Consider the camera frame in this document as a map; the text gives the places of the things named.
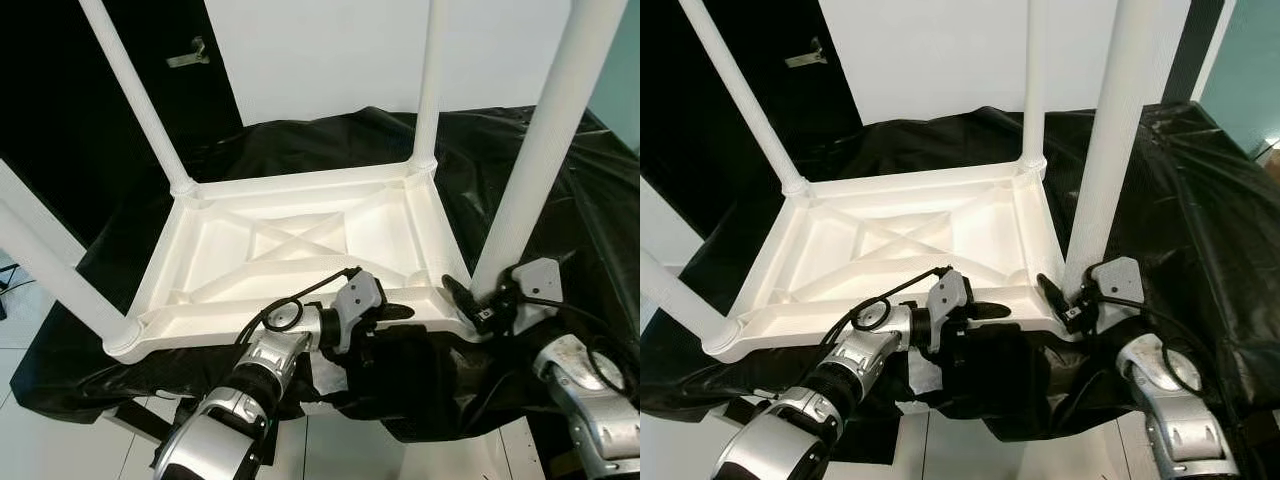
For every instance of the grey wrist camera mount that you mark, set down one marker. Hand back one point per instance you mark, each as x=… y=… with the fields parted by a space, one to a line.
x=358 y=300
x=538 y=290
x=947 y=298
x=1118 y=290

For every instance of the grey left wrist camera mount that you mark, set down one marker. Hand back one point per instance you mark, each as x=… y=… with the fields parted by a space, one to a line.
x=358 y=300
x=947 y=298

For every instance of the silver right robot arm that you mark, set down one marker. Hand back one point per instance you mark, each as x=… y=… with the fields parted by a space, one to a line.
x=590 y=400
x=1170 y=400

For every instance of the black wall pillar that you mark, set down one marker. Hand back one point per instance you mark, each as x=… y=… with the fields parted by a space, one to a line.
x=1195 y=50

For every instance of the teal glass panel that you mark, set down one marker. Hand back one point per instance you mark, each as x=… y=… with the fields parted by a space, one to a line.
x=620 y=70
x=1245 y=70

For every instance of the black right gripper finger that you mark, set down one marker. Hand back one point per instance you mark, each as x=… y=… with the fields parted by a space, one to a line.
x=1052 y=293
x=460 y=296

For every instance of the black plastic cover sheet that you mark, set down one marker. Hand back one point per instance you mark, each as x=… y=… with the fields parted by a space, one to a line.
x=1200 y=200
x=580 y=200

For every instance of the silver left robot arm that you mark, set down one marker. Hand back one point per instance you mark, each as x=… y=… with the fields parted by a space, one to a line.
x=260 y=370
x=850 y=370

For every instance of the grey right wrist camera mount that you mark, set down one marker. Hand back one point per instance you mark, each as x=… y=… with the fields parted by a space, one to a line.
x=538 y=290
x=1118 y=290

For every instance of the black door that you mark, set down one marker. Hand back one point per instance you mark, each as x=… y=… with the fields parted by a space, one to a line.
x=60 y=100
x=690 y=120

